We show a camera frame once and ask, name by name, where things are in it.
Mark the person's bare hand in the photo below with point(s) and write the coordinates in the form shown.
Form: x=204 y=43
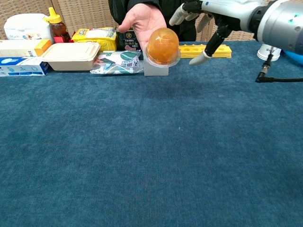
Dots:
x=144 y=21

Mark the blue round object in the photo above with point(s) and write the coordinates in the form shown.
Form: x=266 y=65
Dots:
x=293 y=58

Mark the green white wipes packet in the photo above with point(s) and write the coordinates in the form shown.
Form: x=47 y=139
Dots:
x=118 y=62

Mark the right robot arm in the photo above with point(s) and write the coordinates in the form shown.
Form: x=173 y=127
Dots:
x=272 y=19

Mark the yellow plastic rack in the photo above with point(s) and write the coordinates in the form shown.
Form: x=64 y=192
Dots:
x=203 y=50

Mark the blue white box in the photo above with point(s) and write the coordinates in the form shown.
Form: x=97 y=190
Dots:
x=21 y=66

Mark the beige lunch box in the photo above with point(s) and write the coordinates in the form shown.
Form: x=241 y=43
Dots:
x=71 y=56

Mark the white paper cup stack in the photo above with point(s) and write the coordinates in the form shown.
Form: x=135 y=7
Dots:
x=268 y=52

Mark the yellow snack bag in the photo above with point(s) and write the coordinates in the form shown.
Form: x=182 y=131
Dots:
x=97 y=36

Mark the dark green can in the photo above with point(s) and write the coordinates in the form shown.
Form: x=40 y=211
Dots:
x=129 y=40

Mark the honey squeeze bottle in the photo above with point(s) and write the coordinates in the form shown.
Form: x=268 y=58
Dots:
x=56 y=26

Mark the person in black jacket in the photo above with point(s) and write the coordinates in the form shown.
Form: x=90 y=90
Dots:
x=151 y=9

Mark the white orange carton box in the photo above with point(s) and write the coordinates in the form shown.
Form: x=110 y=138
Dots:
x=23 y=47

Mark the grey block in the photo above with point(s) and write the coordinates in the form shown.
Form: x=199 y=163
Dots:
x=156 y=69

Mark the blue table cloth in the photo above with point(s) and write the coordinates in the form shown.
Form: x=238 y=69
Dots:
x=151 y=146

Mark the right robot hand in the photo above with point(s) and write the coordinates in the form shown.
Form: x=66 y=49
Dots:
x=221 y=30

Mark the white wet wipes tub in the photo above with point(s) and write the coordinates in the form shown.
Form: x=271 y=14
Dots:
x=26 y=27

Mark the orange jelly cup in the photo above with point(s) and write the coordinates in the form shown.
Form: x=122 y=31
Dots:
x=162 y=46

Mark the red small box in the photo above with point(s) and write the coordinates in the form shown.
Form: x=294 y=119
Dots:
x=62 y=39

